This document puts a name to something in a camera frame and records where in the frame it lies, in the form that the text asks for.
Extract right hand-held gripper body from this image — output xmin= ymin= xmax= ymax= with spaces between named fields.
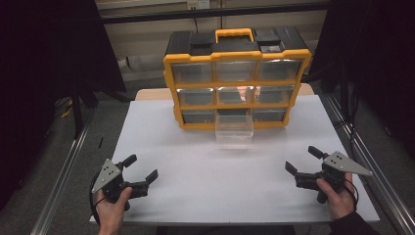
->
xmin=295 ymin=151 xmax=374 ymax=205

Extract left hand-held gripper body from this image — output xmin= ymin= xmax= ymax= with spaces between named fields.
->
xmin=91 ymin=159 xmax=150 ymax=204

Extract clear plastic pull-out drawer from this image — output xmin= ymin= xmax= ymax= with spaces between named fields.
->
xmin=214 ymin=114 xmax=254 ymax=145

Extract yellow black drawer organizer cabinet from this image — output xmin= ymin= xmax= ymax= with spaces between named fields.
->
xmin=162 ymin=27 xmax=312 ymax=131

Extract person's left hand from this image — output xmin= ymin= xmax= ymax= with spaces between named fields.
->
xmin=95 ymin=186 xmax=134 ymax=228

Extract person's right hand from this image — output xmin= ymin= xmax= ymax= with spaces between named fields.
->
xmin=315 ymin=172 xmax=357 ymax=221

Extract white table cover sheet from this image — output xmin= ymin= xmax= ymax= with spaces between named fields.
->
xmin=89 ymin=94 xmax=381 ymax=227

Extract set of closed clear cabinet drawers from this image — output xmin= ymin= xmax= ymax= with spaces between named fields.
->
xmin=171 ymin=59 xmax=301 ymax=124

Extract dark curtain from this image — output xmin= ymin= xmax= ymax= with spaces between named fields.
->
xmin=306 ymin=0 xmax=415 ymax=153
xmin=0 ymin=0 xmax=127 ymax=212

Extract black horizontal bar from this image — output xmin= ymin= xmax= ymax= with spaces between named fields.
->
xmin=98 ymin=2 xmax=331 ymax=25

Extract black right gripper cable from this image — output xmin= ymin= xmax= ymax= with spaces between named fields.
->
xmin=344 ymin=177 xmax=360 ymax=211

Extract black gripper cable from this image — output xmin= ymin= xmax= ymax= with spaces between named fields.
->
xmin=344 ymin=177 xmax=360 ymax=211
xmin=89 ymin=171 xmax=109 ymax=227

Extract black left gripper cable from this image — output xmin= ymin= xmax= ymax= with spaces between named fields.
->
xmin=89 ymin=171 xmax=109 ymax=227

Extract black floor cables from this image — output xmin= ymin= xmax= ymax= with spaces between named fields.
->
xmin=337 ymin=92 xmax=361 ymax=150

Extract metal floor rail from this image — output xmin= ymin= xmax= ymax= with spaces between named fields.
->
xmin=321 ymin=93 xmax=415 ymax=235
xmin=29 ymin=107 xmax=96 ymax=235

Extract yellow floor cable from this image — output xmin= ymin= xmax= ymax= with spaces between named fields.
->
xmin=59 ymin=97 xmax=74 ymax=119

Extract white wall outlet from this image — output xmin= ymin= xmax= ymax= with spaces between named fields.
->
xmin=186 ymin=0 xmax=211 ymax=11

